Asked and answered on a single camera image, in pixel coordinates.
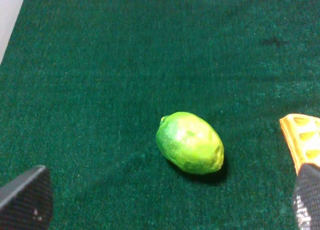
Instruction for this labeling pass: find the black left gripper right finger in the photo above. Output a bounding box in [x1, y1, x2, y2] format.
[292, 163, 320, 230]

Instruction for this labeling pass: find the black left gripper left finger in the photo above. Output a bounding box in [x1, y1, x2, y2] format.
[0, 165, 53, 230]

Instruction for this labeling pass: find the green lime fruit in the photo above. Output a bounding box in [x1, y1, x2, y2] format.
[155, 112, 224, 175]

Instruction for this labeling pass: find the yellow waffle wedge toy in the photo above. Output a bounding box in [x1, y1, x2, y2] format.
[279, 113, 320, 173]

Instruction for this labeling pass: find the green felt table cover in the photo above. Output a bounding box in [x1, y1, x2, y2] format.
[0, 0, 320, 229]

